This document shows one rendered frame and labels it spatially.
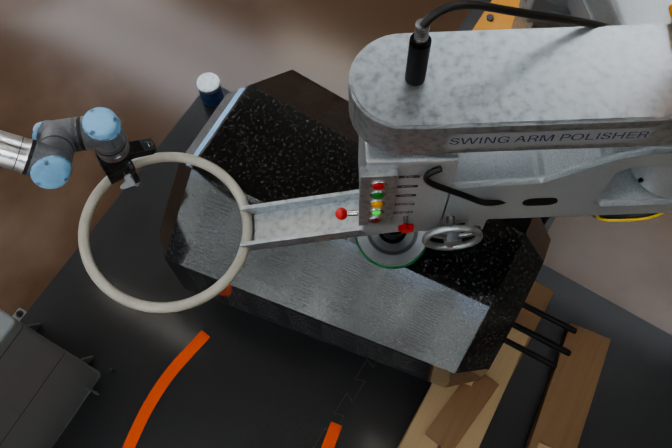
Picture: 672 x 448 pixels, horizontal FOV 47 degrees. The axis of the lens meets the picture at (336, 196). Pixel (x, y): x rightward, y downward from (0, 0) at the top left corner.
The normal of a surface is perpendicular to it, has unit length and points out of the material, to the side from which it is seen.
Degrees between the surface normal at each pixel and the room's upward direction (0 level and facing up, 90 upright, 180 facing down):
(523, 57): 0
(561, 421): 0
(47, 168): 62
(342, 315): 45
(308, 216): 15
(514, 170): 4
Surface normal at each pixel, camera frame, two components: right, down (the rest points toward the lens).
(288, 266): -0.32, 0.30
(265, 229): -0.28, -0.37
